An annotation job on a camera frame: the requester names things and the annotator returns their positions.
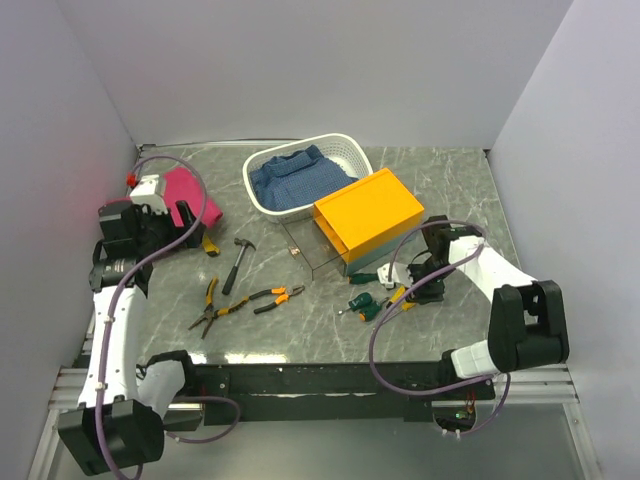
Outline black handled hammer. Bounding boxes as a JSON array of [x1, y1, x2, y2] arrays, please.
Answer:
[[222, 238, 256, 295]]

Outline green orange stubby screwdriver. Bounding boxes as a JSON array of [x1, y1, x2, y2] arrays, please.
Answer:
[[359, 298, 389, 322]]

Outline pink folded towel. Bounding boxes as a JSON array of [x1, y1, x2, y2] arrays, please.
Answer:
[[163, 167, 223, 229]]

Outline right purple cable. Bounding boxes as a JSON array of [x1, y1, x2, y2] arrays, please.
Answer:
[[367, 219, 511, 437]]

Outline yellow needle nose pliers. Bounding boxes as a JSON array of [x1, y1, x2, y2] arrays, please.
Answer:
[[189, 277, 219, 340]]

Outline orange black combination pliers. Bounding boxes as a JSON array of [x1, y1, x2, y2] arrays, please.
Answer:
[[214, 284, 306, 319]]

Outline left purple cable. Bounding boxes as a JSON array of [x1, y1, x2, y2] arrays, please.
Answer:
[[94, 154, 241, 480]]

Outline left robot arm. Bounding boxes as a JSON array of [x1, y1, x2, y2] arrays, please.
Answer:
[[58, 199, 206, 478]]

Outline yellow black tape measure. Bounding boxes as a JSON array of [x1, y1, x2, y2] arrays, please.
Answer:
[[201, 234, 220, 258]]

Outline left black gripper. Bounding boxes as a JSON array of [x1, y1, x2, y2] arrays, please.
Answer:
[[134, 200, 205, 256]]

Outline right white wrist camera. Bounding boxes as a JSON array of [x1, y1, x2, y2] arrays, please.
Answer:
[[376, 262, 413, 290]]

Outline black base beam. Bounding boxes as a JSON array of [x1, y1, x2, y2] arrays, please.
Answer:
[[177, 363, 496, 426]]

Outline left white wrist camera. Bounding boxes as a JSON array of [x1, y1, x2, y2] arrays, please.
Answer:
[[128, 174, 169, 215]]

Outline white plastic basket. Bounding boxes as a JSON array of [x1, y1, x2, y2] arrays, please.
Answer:
[[242, 133, 373, 223]]

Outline yellow screwdriver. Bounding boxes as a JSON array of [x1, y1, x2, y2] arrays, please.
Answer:
[[383, 286, 412, 312]]

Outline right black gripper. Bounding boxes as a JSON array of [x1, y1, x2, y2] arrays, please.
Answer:
[[401, 257, 455, 306]]

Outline aluminium frame rail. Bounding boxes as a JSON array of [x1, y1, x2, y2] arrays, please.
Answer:
[[48, 365, 580, 411]]

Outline yellow drawer cabinet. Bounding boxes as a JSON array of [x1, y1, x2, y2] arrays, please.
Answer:
[[313, 168, 425, 274]]

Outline dark green screwdriver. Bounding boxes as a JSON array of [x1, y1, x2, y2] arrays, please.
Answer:
[[348, 272, 379, 285]]

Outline blue checkered shirt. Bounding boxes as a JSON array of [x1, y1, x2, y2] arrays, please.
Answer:
[[249, 145, 357, 212]]

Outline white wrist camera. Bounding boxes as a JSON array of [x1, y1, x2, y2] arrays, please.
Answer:
[[376, 262, 413, 290], [128, 174, 169, 215]]

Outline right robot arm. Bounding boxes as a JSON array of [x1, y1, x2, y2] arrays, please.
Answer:
[[406, 215, 570, 399]]

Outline purple cable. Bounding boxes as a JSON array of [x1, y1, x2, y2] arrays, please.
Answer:
[[367, 219, 511, 437], [94, 154, 241, 480]]

